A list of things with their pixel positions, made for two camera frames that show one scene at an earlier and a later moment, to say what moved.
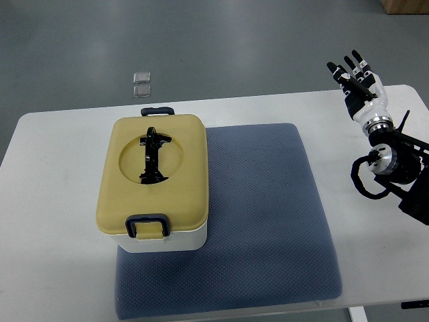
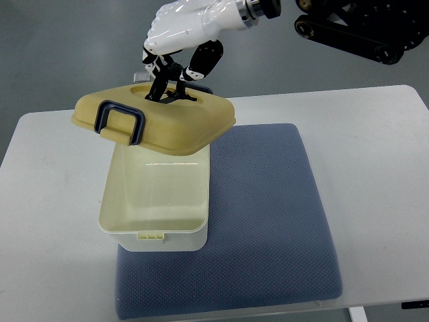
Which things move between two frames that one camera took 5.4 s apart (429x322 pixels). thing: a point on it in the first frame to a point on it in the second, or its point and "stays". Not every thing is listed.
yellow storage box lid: [153, 176] to [123, 112]
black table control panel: [416, 304] stays
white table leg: [358, 314] stays
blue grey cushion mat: [269, 243] stays
